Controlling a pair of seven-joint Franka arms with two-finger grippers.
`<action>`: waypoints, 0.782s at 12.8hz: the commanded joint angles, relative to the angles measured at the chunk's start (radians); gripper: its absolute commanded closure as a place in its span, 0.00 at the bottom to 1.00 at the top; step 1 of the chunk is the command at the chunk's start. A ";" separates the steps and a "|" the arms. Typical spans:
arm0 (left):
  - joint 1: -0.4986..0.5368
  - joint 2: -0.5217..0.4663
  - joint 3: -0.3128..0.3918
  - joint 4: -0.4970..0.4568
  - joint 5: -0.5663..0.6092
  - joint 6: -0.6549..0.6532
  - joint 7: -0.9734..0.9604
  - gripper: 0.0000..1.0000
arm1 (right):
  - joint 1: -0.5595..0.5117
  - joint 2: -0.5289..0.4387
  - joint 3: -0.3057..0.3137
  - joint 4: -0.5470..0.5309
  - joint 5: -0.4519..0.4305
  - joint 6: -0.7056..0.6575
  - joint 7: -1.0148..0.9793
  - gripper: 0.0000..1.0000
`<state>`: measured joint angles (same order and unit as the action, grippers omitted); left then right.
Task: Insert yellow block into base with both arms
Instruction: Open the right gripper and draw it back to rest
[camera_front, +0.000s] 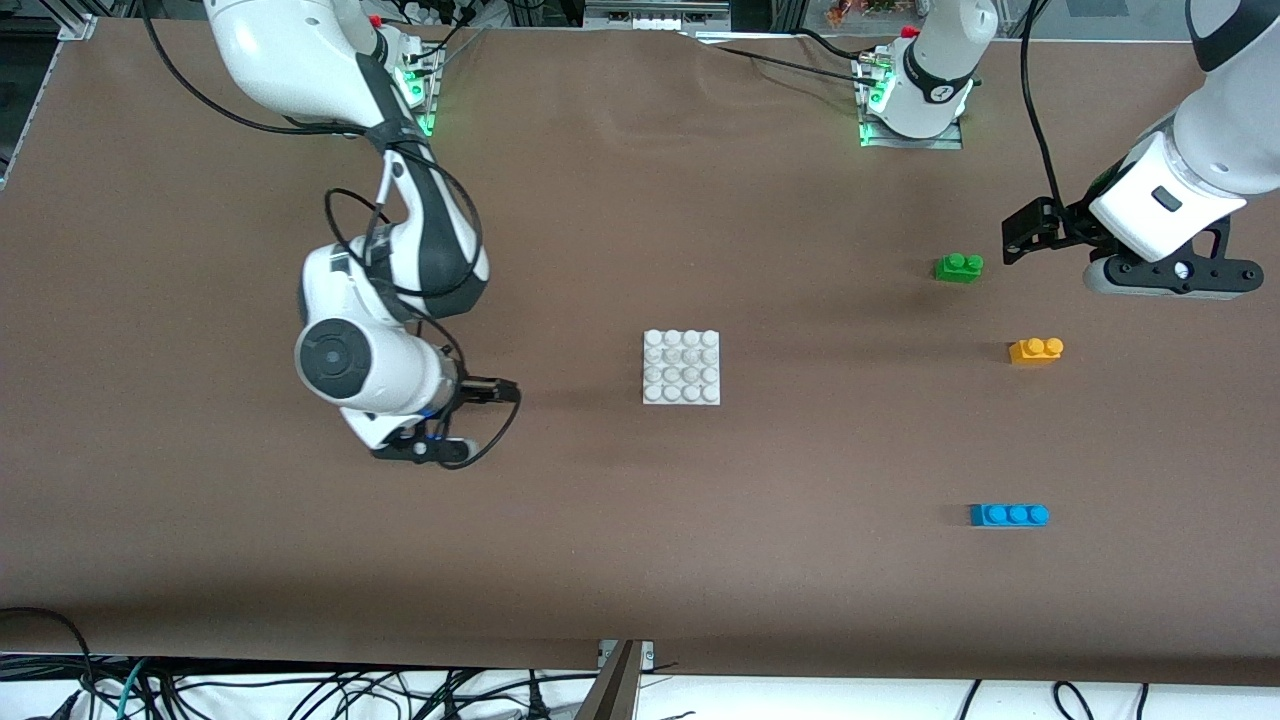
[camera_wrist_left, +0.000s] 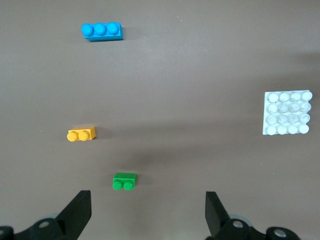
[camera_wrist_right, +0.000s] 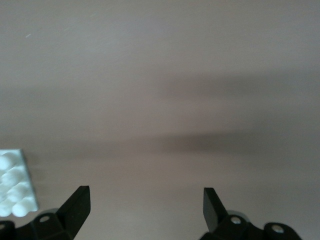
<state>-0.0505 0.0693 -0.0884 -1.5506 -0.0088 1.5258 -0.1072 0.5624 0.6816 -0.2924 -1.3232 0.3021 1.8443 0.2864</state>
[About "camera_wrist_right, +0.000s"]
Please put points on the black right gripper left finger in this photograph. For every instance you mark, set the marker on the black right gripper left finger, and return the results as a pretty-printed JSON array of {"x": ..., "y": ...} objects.
[{"x": 72, "y": 217}]

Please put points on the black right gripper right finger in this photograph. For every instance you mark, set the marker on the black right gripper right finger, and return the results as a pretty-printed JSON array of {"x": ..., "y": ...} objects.
[{"x": 216, "y": 217}]

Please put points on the white studded base plate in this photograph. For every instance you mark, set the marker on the white studded base plate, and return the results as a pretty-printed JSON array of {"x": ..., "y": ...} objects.
[{"x": 12, "y": 180}]

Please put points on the brown table cover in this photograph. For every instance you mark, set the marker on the brown table cover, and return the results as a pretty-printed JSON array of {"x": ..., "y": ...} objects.
[{"x": 175, "y": 75}]

